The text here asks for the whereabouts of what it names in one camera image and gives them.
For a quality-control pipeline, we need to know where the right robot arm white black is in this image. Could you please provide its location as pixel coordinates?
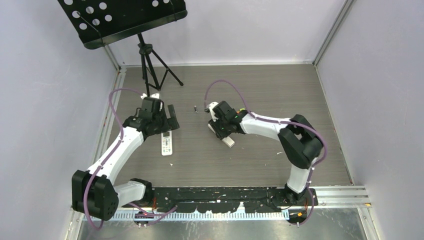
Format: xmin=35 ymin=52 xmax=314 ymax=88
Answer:
xmin=205 ymin=101 xmax=325 ymax=205

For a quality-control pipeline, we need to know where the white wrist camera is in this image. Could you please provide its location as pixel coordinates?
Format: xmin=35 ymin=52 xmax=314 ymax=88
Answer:
xmin=140 ymin=93 xmax=162 ymax=104
xmin=205 ymin=101 xmax=219 ymax=124

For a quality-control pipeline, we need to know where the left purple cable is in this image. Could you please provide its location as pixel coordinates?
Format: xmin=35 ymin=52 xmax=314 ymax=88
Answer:
xmin=82 ymin=88 xmax=178 ymax=231

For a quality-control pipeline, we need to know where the black music stand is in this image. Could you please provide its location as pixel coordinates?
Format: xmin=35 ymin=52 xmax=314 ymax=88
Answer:
xmin=58 ymin=0 xmax=188 ymax=91

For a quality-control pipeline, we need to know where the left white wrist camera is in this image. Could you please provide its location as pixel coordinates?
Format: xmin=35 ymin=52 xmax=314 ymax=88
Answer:
xmin=140 ymin=93 xmax=162 ymax=104

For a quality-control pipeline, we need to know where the long white remote control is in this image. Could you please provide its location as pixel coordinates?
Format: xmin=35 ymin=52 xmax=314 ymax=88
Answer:
xmin=207 ymin=123 xmax=235 ymax=148

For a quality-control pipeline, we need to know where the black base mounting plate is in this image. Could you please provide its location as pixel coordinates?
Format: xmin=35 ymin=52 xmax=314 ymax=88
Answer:
xmin=133 ymin=186 xmax=319 ymax=214

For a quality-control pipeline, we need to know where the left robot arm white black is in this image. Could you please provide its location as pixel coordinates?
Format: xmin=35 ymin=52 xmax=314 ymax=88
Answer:
xmin=71 ymin=96 xmax=180 ymax=221

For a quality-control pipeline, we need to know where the white air conditioner remote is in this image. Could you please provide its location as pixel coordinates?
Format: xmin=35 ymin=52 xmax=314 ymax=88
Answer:
xmin=161 ymin=131 xmax=173 ymax=156

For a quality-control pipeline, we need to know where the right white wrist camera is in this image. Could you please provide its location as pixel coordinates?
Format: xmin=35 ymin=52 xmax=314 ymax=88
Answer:
xmin=205 ymin=101 xmax=219 ymax=124

